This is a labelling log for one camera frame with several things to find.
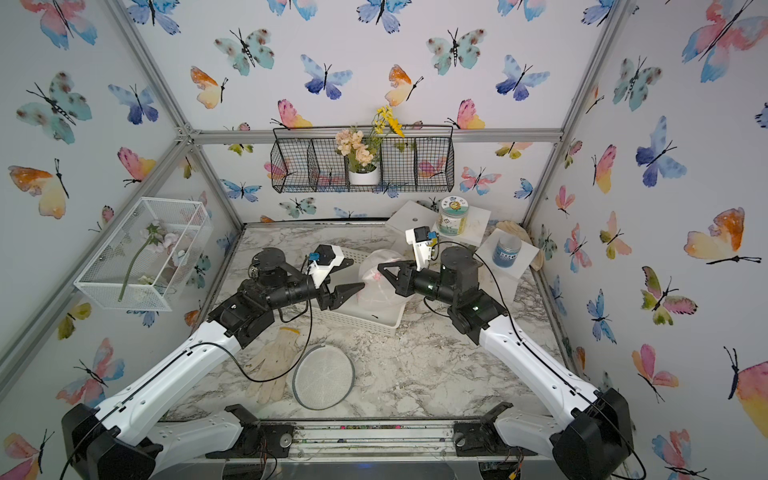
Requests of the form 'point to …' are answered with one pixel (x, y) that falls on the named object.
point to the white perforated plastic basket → (352, 310)
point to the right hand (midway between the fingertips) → (381, 266)
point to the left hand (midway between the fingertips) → (356, 269)
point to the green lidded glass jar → (452, 215)
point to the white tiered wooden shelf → (479, 233)
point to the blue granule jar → (506, 251)
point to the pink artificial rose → (158, 240)
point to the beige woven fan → (515, 229)
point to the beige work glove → (276, 360)
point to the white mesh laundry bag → (323, 377)
